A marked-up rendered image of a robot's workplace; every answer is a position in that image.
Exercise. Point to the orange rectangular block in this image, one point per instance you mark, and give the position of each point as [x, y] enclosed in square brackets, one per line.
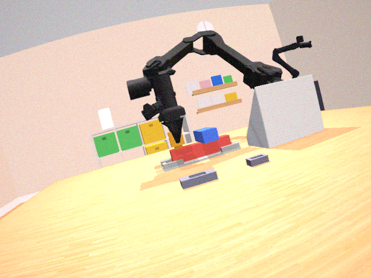
[173, 143]

